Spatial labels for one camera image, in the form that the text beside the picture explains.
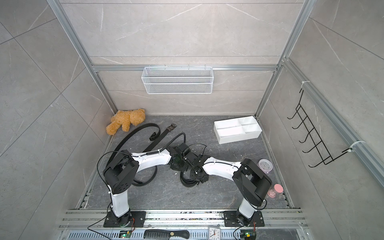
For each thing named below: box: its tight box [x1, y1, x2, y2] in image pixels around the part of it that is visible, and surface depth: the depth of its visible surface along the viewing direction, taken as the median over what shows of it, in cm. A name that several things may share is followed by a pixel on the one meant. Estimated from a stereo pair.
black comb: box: [144, 229, 190, 240], surface depth 71 cm
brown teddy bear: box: [106, 108, 146, 136], surface depth 109 cm
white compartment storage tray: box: [213, 116, 263, 145], surface depth 109 cm
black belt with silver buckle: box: [180, 170, 200, 188], surface depth 85 cm
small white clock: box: [208, 226, 221, 240], surface depth 70 cm
